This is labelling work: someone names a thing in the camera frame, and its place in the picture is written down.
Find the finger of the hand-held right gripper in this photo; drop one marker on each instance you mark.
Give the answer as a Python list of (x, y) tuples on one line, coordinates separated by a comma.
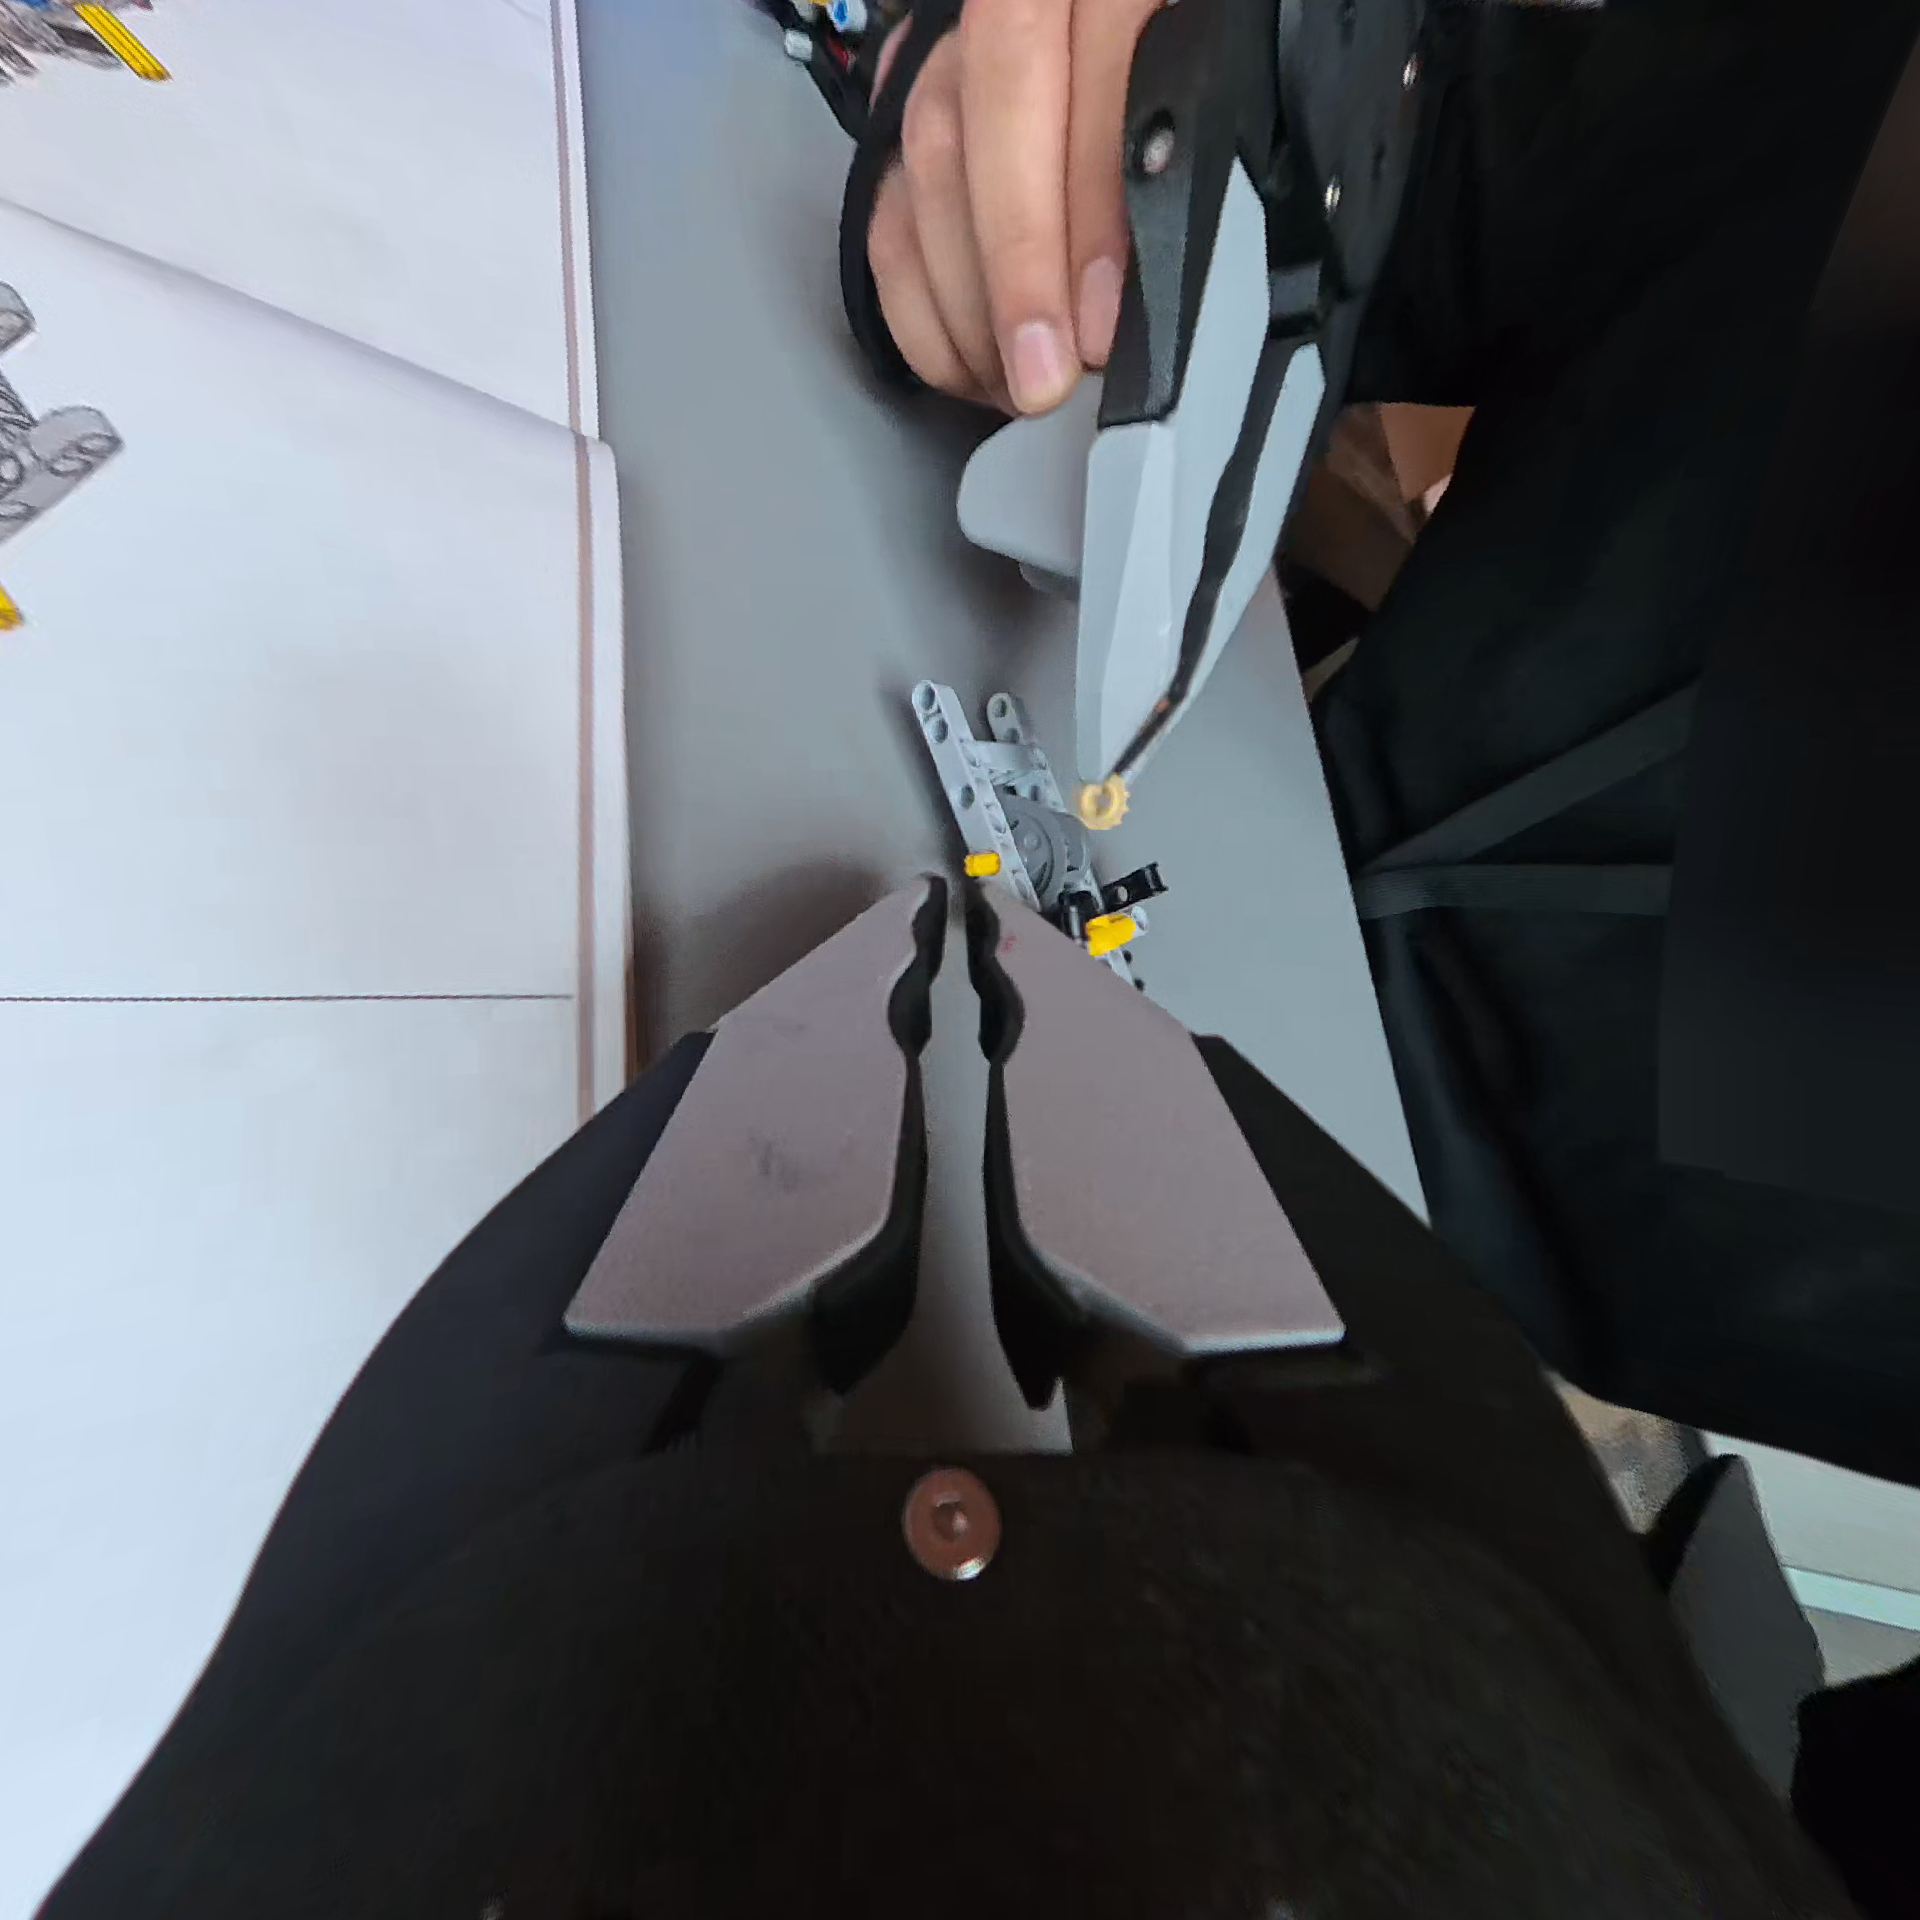
[(1279, 495), (1149, 600)]

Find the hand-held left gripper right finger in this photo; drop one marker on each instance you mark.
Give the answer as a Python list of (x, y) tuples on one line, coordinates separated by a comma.
[(1141, 1184)]

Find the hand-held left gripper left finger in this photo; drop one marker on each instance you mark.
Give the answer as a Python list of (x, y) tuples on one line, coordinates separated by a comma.
[(763, 1155)]

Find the tan lego bevel gear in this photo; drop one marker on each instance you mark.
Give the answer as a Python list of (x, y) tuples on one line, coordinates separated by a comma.
[(1086, 808)]

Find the grey lego gear frame assembly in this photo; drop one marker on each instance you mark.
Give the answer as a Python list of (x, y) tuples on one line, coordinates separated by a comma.
[(1031, 831)]

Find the pile of lego pieces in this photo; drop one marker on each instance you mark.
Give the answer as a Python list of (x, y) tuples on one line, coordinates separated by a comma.
[(818, 31)]

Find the white lego instruction booklet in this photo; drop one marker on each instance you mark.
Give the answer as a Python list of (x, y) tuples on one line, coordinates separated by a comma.
[(301, 750)]

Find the person's right hand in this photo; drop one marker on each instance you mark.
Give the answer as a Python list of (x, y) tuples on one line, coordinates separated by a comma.
[(1003, 182)]

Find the person's black clothing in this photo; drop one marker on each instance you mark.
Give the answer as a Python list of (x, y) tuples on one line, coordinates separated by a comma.
[(1725, 750)]

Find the grey chair part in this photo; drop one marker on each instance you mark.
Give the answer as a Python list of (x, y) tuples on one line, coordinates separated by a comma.
[(1725, 1605)]

